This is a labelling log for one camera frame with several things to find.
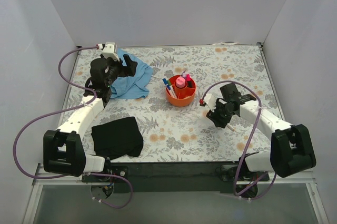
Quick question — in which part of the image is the orange cap marker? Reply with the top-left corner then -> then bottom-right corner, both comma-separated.
226,124 -> 235,131

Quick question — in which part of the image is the blue cap marker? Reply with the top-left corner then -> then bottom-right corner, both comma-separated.
163,78 -> 174,97

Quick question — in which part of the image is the pink black highlighter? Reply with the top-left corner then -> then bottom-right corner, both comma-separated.
186,74 -> 193,88

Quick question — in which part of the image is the pink glue bottle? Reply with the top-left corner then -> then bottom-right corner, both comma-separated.
175,76 -> 186,89

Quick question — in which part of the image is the green cap marker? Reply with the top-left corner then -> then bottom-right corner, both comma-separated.
167,79 -> 174,92

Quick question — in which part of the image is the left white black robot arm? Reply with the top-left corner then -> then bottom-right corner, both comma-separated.
43,54 -> 138,182

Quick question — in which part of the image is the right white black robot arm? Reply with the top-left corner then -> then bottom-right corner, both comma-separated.
200,83 -> 316,181

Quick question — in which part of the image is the blue cloth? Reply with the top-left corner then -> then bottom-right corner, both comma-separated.
111,49 -> 153,99

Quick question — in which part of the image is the floral table mat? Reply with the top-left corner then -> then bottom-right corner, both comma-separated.
51,45 -> 295,164

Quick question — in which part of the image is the orange round organizer container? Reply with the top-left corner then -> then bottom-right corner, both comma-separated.
164,74 -> 196,107

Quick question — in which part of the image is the black cloth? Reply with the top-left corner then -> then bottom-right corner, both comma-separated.
91,117 -> 144,159

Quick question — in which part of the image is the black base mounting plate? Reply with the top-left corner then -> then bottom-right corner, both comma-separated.
81,160 -> 272,195

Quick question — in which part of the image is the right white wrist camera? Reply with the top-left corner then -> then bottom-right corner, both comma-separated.
200,93 -> 216,112

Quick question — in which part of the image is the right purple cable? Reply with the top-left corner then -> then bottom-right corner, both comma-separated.
201,80 -> 277,200

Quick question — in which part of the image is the purple cable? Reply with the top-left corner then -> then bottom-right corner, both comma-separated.
12,45 -> 134,209
201,80 -> 277,200

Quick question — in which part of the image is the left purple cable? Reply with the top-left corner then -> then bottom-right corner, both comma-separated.
12,45 -> 134,209

